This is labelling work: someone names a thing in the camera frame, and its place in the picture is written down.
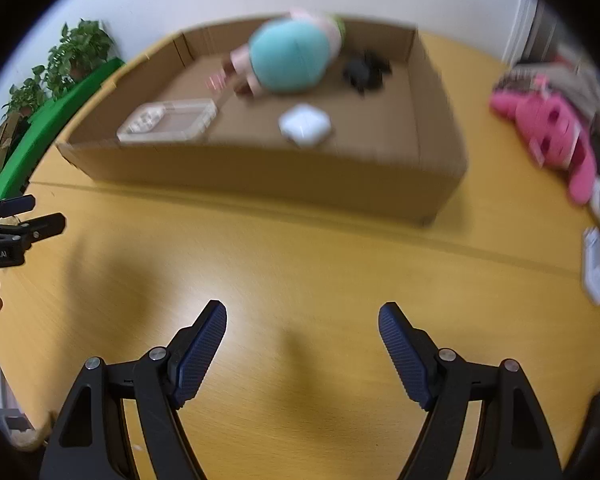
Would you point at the green board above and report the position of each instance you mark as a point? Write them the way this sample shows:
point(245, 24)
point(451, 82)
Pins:
point(40, 125)

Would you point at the white phone stand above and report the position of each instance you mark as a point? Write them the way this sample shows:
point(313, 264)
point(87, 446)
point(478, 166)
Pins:
point(594, 265)

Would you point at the white door frame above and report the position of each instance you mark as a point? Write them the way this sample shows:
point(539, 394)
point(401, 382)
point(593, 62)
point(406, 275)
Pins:
point(522, 25)

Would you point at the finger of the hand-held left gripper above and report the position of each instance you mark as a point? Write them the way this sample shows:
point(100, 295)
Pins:
point(15, 204)
point(42, 225)

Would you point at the pink plush toy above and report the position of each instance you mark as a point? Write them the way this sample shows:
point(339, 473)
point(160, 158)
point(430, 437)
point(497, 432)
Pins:
point(555, 130)

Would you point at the cardboard box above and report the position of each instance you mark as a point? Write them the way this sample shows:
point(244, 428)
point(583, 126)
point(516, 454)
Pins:
point(280, 177)

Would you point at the teal headed plush doll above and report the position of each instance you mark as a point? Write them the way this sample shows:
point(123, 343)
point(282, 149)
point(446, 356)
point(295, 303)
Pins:
point(287, 57)

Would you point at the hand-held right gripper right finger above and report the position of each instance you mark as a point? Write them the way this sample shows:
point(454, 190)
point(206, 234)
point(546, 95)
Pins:
point(402, 350)

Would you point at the large green potted plant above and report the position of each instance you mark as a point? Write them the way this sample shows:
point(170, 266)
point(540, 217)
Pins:
point(80, 50)

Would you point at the white earbuds case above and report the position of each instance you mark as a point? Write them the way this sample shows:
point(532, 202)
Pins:
point(305, 125)

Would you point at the black eyeglasses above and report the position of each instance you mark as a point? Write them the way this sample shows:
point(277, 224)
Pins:
point(365, 72)

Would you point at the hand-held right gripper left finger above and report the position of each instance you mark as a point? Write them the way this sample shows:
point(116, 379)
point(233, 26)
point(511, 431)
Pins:
point(205, 350)

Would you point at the small green potted plant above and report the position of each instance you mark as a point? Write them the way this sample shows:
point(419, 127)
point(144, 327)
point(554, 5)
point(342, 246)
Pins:
point(27, 92)

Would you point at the clear phone case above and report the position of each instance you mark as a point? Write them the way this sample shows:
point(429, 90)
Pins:
point(172, 120)

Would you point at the beige canvas bag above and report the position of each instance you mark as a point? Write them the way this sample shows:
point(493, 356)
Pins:
point(575, 75)

